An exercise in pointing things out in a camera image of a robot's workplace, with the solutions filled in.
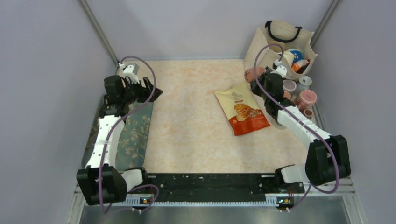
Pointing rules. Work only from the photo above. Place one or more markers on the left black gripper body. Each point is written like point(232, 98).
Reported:
point(135, 92)

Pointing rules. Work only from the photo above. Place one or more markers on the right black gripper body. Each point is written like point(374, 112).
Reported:
point(262, 85)

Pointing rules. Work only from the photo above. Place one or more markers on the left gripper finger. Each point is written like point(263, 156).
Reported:
point(153, 92)
point(147, 83)

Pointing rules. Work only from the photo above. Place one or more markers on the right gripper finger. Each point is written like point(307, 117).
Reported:
point(259, 78)
point(255, 89)

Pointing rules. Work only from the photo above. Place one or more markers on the orange chips bag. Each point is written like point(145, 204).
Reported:
point(241, 109)

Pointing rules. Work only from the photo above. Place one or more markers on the large pink mug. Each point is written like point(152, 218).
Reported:
point(306, 99)

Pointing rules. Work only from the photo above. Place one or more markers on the small brown striped cup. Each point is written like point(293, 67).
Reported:
point(308, 113)

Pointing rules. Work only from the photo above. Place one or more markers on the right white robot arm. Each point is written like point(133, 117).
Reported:
point(327, 155)

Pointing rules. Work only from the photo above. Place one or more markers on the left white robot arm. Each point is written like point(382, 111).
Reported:
point(100, 181)

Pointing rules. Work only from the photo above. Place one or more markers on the lilac mug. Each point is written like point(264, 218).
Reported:
point(289, 86)

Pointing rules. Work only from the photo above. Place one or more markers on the light blue white mug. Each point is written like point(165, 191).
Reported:
point(304, 82)

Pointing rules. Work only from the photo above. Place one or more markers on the orange snack packet in bag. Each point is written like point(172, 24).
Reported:
point(300, 66)

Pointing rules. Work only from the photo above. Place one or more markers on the blue white package in bag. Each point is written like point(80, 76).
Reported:
point(294, 55)

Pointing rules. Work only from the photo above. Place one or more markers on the beige canvas tote bag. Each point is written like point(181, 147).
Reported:
point(274, 40)

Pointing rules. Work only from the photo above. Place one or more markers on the teal floral placemat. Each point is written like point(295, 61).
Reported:
point(132, 142)

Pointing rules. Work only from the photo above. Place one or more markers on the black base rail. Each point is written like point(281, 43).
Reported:
point(219, 187)

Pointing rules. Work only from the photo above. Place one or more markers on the metal corner frame rail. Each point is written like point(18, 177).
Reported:
point(98, 30)

